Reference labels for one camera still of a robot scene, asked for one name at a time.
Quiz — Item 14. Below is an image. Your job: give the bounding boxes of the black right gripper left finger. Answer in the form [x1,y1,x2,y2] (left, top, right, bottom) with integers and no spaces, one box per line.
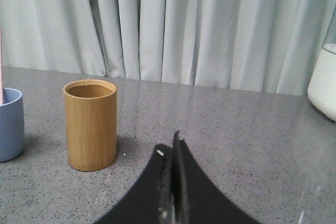
[95,144,173,223]

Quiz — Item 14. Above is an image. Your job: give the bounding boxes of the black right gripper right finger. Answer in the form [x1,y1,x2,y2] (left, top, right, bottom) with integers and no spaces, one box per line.
[172,131,258,223]

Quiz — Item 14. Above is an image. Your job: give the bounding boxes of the blue plastic cup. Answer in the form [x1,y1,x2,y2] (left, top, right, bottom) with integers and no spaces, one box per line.
[1,88,25,162]

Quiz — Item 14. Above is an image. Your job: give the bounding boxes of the bamboo cylinder holder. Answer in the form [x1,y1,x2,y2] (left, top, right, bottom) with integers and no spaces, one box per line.
[62,79,118,172]

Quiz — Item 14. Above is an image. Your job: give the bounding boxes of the white rounded appliance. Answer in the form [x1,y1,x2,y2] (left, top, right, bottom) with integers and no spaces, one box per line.
[307,13,335,121]

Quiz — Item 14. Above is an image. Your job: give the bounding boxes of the white pleated curtain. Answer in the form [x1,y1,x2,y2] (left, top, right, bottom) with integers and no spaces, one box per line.
[1,0,335,95]

